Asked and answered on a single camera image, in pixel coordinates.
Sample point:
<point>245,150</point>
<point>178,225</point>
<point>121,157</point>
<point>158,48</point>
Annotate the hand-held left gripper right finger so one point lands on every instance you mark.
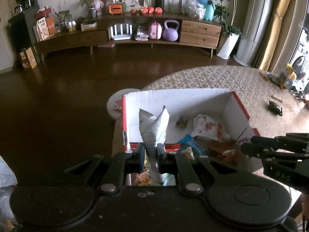
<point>160,157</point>

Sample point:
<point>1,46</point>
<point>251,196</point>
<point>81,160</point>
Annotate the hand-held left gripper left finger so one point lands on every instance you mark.
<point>138,158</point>

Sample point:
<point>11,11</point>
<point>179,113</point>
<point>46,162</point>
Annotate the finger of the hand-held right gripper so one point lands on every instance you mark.
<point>260,152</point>
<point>272,141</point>

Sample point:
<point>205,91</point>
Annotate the red orange snack bag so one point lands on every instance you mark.
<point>142,178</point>

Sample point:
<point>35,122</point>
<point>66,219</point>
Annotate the silver white snack packet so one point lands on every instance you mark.
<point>154,133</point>

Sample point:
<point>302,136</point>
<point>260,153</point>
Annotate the blue snack packet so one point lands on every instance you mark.
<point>193,148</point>

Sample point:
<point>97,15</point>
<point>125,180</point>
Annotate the red cardboard box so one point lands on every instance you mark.
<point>178,101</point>

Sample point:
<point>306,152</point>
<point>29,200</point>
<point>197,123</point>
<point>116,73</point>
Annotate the small black tray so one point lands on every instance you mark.
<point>275,108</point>

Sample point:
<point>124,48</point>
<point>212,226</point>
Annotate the brown snack packet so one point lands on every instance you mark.
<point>224,151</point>

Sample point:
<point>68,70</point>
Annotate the small round wrapped snack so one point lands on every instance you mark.
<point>182,122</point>

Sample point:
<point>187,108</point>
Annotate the small wooden stick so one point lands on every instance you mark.
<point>276,98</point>

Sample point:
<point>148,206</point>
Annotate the white orange printed packet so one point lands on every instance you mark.
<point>207,128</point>

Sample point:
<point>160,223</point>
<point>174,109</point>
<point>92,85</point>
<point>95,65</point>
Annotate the white round stool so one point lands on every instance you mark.
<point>114,101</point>

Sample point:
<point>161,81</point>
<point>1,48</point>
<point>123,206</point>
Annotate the white washing machine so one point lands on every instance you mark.
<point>299,58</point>

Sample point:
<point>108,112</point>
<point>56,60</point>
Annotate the potted plant in white pot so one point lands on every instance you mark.
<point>228,44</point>

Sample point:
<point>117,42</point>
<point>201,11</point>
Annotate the yellow rolled mat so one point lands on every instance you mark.
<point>277,29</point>

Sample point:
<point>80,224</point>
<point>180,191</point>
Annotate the grey standing air conditioner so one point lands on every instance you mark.
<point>256,21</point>

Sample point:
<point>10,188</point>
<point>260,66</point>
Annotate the stack of magazines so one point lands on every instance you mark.
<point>141,33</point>

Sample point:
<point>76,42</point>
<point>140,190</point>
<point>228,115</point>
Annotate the purple kettlebell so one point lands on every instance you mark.
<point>171,31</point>

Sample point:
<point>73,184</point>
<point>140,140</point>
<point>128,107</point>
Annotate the pink small bag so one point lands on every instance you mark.
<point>155,30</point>

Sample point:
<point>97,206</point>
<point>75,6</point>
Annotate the white router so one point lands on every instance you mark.
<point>120,32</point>

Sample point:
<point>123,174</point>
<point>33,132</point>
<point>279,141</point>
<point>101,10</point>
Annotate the long wooden tv cabinet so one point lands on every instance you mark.
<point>200,30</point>

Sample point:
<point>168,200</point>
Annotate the white plastic bag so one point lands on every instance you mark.
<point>6,176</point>

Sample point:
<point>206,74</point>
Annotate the small cardboard box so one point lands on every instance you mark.
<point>88,25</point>

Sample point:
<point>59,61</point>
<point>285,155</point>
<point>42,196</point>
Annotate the teal water jug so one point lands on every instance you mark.
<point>208,9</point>

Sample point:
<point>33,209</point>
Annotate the red apple ornament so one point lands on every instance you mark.
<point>134,11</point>
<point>150,10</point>
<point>158,10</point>
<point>143,11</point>

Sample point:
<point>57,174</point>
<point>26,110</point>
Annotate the brown paper bag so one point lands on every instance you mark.
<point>28,58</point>

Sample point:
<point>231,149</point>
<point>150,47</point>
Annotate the orange radio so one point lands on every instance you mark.
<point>117,8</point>

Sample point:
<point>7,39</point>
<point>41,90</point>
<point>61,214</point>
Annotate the clear plastic bag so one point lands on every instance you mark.
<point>195,8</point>

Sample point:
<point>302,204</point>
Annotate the black cylinder speaker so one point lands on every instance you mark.
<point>159,3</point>

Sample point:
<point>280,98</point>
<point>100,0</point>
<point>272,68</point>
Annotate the orange white packages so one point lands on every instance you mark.
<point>44,27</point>

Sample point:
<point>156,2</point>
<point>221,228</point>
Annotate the white picture frame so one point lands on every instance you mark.
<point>134,0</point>

